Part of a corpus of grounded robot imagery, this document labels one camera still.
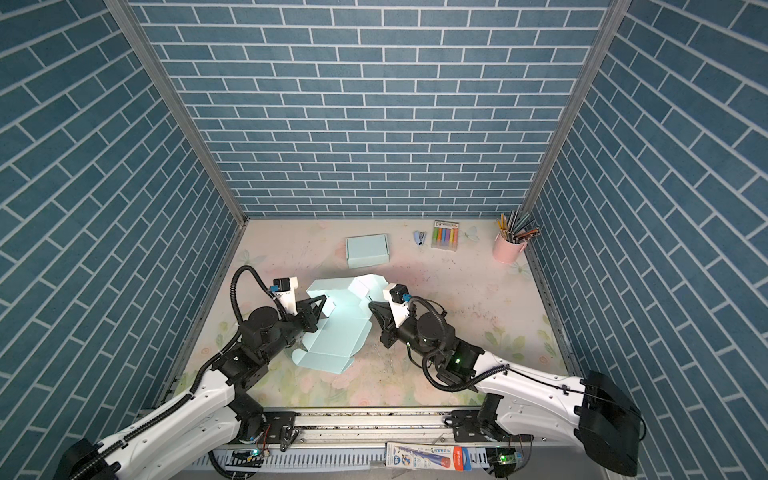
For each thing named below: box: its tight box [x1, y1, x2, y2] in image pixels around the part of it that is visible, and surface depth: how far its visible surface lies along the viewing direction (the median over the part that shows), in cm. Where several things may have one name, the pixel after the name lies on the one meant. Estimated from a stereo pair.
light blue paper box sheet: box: [345, 234, 390, 269], surface depth 110 cm
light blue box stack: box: [292, 274, 389, 374], surface depth 71 cm
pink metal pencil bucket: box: [492, 233, 527, 264], surface depth 107 cm
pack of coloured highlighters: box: [431, 220, 459, 252], surface depth 117 cm
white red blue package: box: [386, 442, 472, 471], surface depth 71 cm
